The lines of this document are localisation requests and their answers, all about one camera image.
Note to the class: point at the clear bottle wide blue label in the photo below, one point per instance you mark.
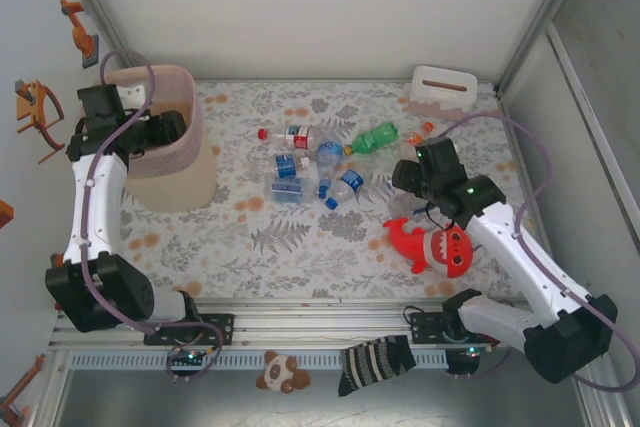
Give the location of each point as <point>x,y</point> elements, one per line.
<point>286,189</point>

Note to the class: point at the clear bottle blue logo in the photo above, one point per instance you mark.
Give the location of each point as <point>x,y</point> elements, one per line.
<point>328,149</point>

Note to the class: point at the clear bottle blue label white cap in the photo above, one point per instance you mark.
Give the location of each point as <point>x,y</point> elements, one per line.
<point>285,166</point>

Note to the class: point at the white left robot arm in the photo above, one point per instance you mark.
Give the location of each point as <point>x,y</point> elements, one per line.
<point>97,207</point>

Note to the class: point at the clear bottle orange cap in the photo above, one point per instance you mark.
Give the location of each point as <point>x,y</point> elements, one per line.
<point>412,138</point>

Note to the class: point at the clear bottle red label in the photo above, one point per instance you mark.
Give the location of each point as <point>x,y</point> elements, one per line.
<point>299,137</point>

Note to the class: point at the red shark plush toy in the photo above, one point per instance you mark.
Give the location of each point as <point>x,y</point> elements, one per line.
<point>435,247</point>

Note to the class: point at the orange block model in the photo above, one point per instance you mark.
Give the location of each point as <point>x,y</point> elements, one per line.
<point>5,214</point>

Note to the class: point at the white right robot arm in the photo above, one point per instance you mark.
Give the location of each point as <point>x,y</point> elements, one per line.
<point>530,257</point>

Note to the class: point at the green bottle yellow cap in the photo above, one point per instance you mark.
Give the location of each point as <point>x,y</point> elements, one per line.
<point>377,136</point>

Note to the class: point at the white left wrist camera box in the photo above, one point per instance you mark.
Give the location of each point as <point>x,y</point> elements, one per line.
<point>131,95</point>

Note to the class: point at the brown panda plush toy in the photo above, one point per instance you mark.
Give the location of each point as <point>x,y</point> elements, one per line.
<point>280,374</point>

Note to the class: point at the aluminium rail base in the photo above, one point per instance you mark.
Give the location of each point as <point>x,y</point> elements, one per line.
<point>310,322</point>

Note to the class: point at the floral patterned tablecloth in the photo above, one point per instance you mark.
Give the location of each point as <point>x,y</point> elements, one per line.
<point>250,257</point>

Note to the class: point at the pink plastic bin liner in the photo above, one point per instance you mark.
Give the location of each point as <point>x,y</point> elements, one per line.
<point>195,117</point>

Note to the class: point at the orange claw gripper model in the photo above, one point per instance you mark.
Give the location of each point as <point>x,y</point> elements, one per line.
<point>30,112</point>

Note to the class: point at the black striped sock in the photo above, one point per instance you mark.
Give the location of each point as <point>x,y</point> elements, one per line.
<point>370,362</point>

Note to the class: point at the beige ribbed waste bin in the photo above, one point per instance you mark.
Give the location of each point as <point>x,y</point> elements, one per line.
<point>185,187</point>

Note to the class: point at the small controller circuit board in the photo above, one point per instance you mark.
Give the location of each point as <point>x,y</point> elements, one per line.
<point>470,352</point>
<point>190,357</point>

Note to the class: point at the white tissue box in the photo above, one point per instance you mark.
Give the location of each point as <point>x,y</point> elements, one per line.
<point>440,94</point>

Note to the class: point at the clear unlabelled bottle blue cap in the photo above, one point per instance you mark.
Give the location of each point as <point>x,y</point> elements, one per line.
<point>400,204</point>

